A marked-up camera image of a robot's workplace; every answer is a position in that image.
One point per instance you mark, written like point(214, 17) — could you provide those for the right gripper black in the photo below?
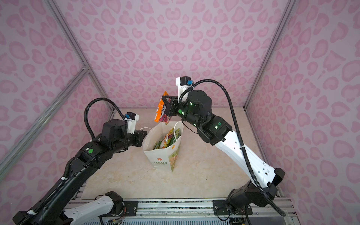
point(171, 107)

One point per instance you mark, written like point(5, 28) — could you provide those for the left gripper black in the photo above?
point(140, 135)

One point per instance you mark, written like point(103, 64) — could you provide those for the orange candy bag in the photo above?
point(167, 139)
point(160, 115)

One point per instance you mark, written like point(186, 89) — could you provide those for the green rainbow candy bag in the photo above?
point(176, 136)

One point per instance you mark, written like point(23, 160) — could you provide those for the white paper bag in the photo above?
point(162, 159)

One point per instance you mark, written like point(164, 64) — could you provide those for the green Fox's spring tea bag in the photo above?
point(157, 145)

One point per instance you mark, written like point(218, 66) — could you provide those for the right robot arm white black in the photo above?
point(215, 130)

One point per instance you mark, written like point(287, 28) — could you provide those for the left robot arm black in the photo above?
point(49, 210)

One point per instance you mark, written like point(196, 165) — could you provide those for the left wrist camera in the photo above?
point(131, 119)

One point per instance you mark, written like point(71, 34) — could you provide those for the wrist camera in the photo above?
point(131, 119)
point(183, 83)

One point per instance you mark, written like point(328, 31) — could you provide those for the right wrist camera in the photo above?
point(183, 83)

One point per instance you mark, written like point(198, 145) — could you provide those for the aluminium diagonal frame bar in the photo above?
point(37, 127)

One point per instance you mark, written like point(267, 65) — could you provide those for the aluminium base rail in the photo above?
point(179, 212)

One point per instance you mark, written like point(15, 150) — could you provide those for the aluminium corner frame post left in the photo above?
point(68, 33)

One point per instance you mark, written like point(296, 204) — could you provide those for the aluminium corner frame post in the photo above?
point(284, 20)
point(68, 33)

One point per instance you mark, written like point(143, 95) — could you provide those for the aluminium corner frame post right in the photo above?
point(284, 20)

